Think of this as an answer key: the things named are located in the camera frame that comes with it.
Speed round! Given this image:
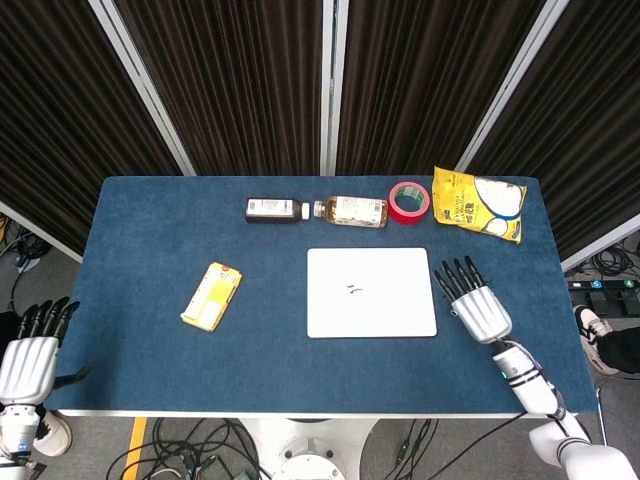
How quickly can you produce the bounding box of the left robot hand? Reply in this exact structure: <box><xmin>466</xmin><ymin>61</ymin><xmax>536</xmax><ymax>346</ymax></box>
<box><xmin>0</xmin><ymin>296</ymin><xmax>91</xmax><ymax>404</ymax></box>

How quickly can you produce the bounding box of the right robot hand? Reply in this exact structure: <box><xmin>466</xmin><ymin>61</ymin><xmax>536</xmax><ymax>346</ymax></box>
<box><xmin>432</xmin><ymin>255</ymin><xmax>514</xmax><ymax>345</ymax></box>

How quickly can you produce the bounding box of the yellow snack bag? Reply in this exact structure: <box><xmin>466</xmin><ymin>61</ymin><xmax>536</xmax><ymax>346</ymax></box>
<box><xmin>431</xmin><ymin>165</ymin><xmax>529</xmax><ymax>245</ymax></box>

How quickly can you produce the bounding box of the white drawing board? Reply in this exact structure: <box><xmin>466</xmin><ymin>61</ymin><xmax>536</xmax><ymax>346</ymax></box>
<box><xmin>306</xmin><ymin>247</ymin><xmax>439</xmax><ymax>340</ymax></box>

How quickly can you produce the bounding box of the white sneaker black sole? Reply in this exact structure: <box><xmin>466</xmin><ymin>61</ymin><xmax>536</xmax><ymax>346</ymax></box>
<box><xmin>573</xmin><ymin>305</ymin><xmax>621</xmax><ymax>376</ymax></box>

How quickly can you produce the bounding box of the red tape roll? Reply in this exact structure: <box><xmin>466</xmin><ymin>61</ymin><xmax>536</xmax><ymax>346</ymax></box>
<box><xmin>388</xmin><ymin>181</ymin><xmax>432</xmax><ymax>226</ymax></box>

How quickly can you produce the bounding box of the blue table cloth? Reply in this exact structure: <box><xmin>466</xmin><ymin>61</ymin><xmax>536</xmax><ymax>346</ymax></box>
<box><xmin>43</xmin><ymin>174</ymin><xmax>599</xmax><ymax>414</ymax></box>

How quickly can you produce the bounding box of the black power strip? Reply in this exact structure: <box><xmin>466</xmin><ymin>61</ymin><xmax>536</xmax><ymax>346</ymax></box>
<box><xmin>567</xmin><ymin>278</ymin><xmax>640</xmax><ymax>292</ymax></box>

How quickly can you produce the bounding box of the yellow floor tape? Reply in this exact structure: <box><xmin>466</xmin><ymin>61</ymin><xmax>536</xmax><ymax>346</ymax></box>
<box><xmin>122</xmin><ymin>417</ymin><xmax>149</xmax><ymax>480</ymax></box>

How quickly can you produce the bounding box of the black trouser leg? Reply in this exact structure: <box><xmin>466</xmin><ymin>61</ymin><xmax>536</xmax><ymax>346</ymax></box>
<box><xmin>597</xmin><ymin>325</ymin><xmax>640</xmax><ymax>375</ymax></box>

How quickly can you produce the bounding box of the amber tea bottle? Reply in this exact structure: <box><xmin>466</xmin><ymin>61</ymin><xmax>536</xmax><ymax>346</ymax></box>
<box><xmin>313</xmin><ymin>195</ymin><xmax>390</xmax><ymax>230</ymax></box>

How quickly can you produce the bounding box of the yellow cardboard box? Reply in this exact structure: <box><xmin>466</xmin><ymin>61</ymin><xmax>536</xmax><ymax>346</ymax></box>
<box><xmin>179</xmin><ymin>261</ymin><xmax>244</xmax><ymax>333</ymax></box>

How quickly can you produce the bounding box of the dark pleated curtain panel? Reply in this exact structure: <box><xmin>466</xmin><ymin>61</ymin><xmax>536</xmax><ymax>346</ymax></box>
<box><xmin>469</xmin><ymin>0</ymin><xmax>640</xmax><ymax>261</ymax></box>
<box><xmin>335</xmin><ymin>0</ymin><xmax>549</xmax><ymax>176</ymax></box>
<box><xmin>0</xmin><ymin>0</ymin><xmax>182</xmax><ymax>257</ymax></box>
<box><xmin>113</xmin><ymin>0</ymin><xmax>325</xmax><ymax>176</ymax></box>

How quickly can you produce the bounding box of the dark brown bottle white cap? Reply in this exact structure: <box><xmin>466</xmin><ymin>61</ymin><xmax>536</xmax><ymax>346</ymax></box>
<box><xmin>244</xmin><ymin>197</ymin><xmax>311</xmax><ymax>225</ymax></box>

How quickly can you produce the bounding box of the white partition frame post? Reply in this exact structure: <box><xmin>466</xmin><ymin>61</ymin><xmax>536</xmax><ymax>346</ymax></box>
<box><xmin>88</xmin><ymin>0</ymin><xmax>197</xmax><ymax>176</ymax></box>
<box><xmin>318</xmin><ymin>0</ymin><xmax>350</xmax><ymax>176</ymax></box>
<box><xmin>0</xmin><ymin>199</ymin><xmax>84</xmax><ymax>264</ymax></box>
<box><xmin>453</xmin><ymin>0</ymin><xmax>571</xmax><ymax>172</ymax></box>
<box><xmin>559</xmin><ymin>213</ymin><xmax>640</xmax><ymax>272</ymax></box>

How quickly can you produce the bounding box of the black floor cable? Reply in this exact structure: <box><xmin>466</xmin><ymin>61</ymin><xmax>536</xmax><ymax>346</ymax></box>
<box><xmin>393</xmin><ymin>418</ymin><xmax>439</xmax><ymax>472</ymax></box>
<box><xmin>104</xmin><ymin>417</ymin><xmax>264</xmax><ymax>480</ymax></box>

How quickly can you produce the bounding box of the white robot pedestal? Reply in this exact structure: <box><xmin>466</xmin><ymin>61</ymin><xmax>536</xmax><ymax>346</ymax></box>
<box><xmin>237</xmin><ymin>417</ymin><xmax>381</xmax><ymax>480</ymax></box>

